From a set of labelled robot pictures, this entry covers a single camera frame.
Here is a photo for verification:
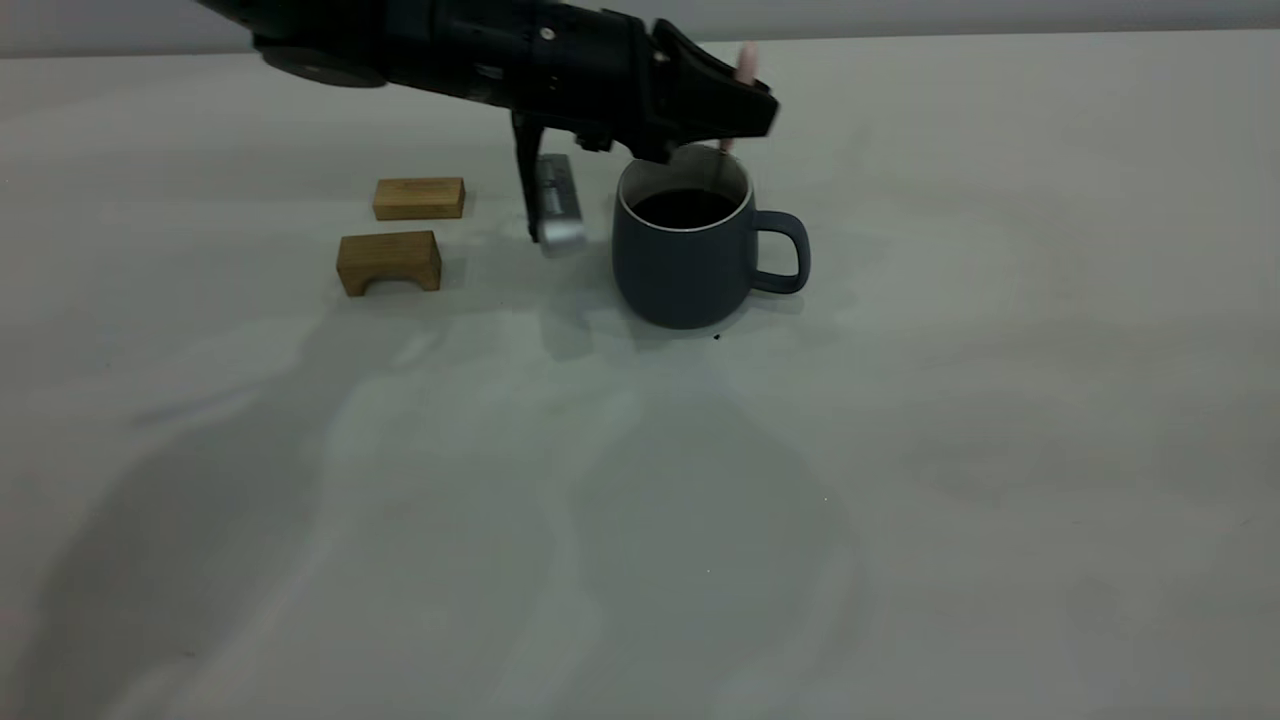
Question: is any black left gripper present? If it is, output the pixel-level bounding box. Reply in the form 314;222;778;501
430;0;781;163

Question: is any metal spoon with pink handle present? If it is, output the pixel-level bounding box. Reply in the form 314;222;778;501
718;44;758;191

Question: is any dark grey ceramic cup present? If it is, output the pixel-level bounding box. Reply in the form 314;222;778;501
611;146;812;331

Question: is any flat rectangular wooden block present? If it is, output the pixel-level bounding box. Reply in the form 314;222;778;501
373;177;467;222

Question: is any arched wooden block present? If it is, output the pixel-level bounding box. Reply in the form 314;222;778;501
336;231;443;298

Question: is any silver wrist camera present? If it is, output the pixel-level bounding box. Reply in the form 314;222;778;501
512;110;587;257

